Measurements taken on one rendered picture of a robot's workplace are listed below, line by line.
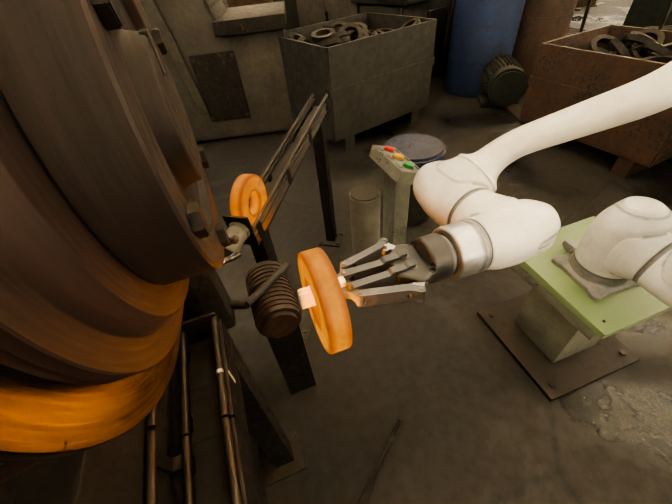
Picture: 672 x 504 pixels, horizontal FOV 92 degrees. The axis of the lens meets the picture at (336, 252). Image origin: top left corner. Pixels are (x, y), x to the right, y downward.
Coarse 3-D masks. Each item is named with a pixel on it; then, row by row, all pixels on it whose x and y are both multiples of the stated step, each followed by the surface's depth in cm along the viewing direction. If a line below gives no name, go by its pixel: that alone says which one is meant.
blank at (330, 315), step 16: (304, 256) 45; (320, 256) 44; (304, 272) 47; (320, 272) 42; (320, 288) 41; (336, 288) 41; (320, 304) 41; (336, 304) 41; (320, 320) 45; (336, 320) 41; (320, 336) 50; (336, 336) 42; (336, 352) 45
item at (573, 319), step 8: (520, 272) 113; (528, 280) 110; (536, 280) 107; (536, 288) 108; (544, 288) 105; (544, 296) 106; (552, 296) 103; (552, 304) 103; (560, 304) 100; (560, 312) 101; (568, 312) 98; (568, 320) 99; (576, 320) 97; (584, 328) 95; (592, 336) 93
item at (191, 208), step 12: (96, 0) 15; (108, 0) 15; (96, 12) 16; (108, 12) 16; (120, 12) 17; (108, 24) 16; (120, 24) 16; (156, 36) 33; (204, 156) 39; (204, 168) 40; (192, 204) 22; (192, 216) 21; (204, 216) 23; (192, 228) 21; (204, 228) 22; (216, 228) 34; (228, 240) 34
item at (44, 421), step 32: (0, 384) 14; (32, 384) 16; (64, 384) 18; (128, 384) 24; (160, 384) 29; (0, 416) 14; (32, 416) 15; (64, 416) 17; (96, 416) 20; (128, 416) 23; (0, 448) 13; (32, 448) 15; (64, 448) 16
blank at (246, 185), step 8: (240, 176) 86; (248, 176) 86; (256, 176) 90; (240, 184) 84; (248, 184) 86; (256, 184) 90; (232, 192) 84; (240, 192) 83; (248, 192) 86; (256, 192) 91; (264, 192) 95; (232, 200) 83; (240, 200) 83; (248, 200) 87; (256, 200) 94; (264, 200) 96; (232, 208) 84; (240, 208) 84; (248, 208) 87; (256, 208) 94; (248, 216) 88; (256, 216) 92
